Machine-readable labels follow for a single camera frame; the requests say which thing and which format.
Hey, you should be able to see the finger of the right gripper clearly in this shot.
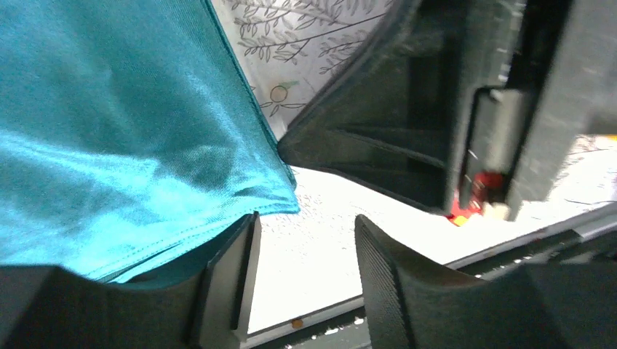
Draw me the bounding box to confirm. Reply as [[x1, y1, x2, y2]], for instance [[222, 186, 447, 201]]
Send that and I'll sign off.
[[278, 1, 477, 214]]

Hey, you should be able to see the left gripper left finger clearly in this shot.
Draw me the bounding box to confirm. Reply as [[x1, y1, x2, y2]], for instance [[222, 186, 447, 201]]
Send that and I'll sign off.
[[1, 213, 261, 348]]

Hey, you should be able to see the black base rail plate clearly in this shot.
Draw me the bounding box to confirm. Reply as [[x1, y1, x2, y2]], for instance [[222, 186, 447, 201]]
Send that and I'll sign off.
[[246, 204, 616, 348]]

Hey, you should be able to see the red owl toy block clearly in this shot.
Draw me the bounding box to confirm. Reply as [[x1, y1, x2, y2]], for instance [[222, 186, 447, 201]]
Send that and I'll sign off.
[[446, 172, 504, 227]]

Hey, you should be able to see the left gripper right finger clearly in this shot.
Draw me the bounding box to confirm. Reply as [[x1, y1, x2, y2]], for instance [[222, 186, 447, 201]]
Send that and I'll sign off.
[[355, 215, 616, 348]]

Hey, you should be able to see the teal cloth napkin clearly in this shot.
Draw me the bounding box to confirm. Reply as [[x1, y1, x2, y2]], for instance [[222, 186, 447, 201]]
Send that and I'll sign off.
[[1, 1, 299, 282]]

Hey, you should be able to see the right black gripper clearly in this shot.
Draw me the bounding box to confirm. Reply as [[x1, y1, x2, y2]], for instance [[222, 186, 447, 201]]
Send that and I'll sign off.
[[456, 1, 616, 220]]

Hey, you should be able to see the floral patterned table mat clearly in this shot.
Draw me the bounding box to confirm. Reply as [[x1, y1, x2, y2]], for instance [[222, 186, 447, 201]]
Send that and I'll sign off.
[[214, 1, 616, 332]]

